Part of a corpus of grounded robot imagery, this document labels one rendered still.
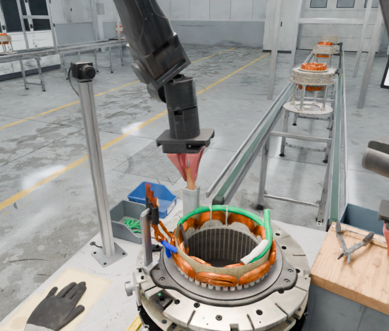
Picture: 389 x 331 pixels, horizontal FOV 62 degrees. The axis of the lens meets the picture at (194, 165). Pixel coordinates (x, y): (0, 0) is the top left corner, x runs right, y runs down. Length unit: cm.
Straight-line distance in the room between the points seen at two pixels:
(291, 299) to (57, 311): 64
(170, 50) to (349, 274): 52
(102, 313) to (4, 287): 146
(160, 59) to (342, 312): 57
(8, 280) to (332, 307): 204
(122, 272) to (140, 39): 75
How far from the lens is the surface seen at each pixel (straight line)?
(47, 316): 100
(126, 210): 130
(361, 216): 94
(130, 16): 50
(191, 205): 67
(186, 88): 57
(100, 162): 96
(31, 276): 239
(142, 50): 53
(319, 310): 74
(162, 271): 60
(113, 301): 101
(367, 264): 74
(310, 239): 125
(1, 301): 231
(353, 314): 72
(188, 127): 59
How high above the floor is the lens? 151
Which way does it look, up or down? 26 degrees down
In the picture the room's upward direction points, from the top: straight up
